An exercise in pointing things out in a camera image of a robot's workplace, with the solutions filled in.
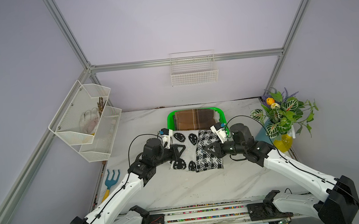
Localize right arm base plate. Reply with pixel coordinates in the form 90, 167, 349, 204
247, 202, 294, 221

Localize yellow spray bottle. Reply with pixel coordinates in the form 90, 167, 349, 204
273, 126, 296, 153

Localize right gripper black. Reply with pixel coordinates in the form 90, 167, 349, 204
204, 137, 246, 159

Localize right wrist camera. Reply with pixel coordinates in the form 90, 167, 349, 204
210, 122, 228, 143

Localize white mesh lower shelf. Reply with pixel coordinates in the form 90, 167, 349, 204
79, 106, 122, 163

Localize houndstooth black white cloth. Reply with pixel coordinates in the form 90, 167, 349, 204
196, 130, 223, 172

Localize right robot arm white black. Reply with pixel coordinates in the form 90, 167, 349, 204
204, 123, 359, 224

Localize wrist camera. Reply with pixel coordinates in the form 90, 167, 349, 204
210, 122, 228, 143
159, 128, 173, 149

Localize white wire wall basket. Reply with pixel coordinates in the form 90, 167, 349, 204
169, 49, 219, 87

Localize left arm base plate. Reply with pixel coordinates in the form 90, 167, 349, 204
141, 213, 165, 224

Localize white cloth black discs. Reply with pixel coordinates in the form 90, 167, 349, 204
170, 130, 198, 173

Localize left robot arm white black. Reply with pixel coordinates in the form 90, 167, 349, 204
70, 138, 186, 224

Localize white mesh shelf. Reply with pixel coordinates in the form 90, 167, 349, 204
79, 106, 122, 163
48, 81, 110, 146

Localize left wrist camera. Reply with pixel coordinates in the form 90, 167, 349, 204
159, 128, 173, 149

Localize green plastic basket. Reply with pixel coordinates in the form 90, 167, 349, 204
167, 107, 226, 130

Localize artificial green leafy plant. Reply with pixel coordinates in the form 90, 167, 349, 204
250, 87, 319, 140

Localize blue vase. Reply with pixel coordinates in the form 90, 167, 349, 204
254, 119, 273, 145

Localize white mesh upper shelf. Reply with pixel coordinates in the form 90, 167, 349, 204
48, 81, 110, 146

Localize aluminium mounting rail frame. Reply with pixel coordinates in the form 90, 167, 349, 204
67, 193, 308, 224

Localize brown plaid scarf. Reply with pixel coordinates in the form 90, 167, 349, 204
173, 108, 220, 131

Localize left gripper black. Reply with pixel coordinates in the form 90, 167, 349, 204
152, 143, 187, 167

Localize clear glove in shelf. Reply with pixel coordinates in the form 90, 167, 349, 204
79, 108, 100, 135

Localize blue yellow garden rake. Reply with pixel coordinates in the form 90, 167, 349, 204
102, 169, 121, 202

